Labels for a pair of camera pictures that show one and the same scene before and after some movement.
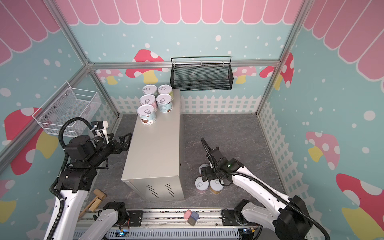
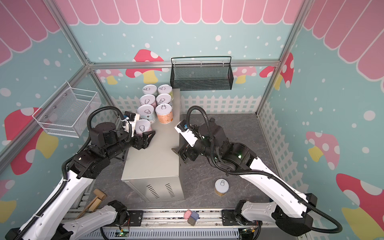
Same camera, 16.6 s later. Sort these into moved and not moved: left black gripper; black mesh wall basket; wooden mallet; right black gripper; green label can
Moved: left black gripper; right black gripper
Not moved: green label can; black mesh wall basket; wooden mallet
